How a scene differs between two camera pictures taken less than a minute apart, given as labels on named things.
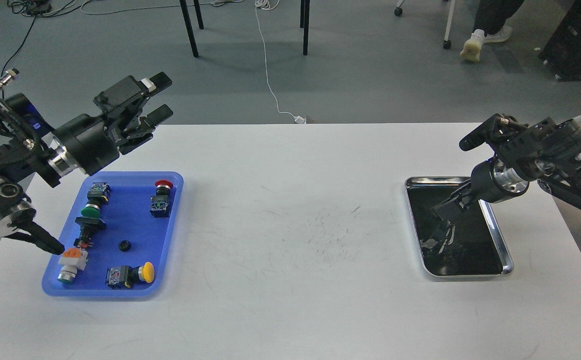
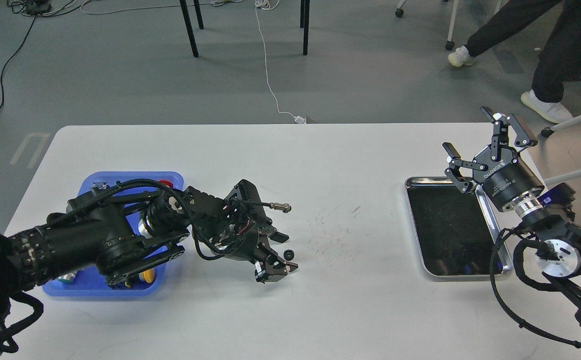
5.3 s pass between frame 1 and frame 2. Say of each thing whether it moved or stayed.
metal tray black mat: stayed
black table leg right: stayed
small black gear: moved
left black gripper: moved
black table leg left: stayed
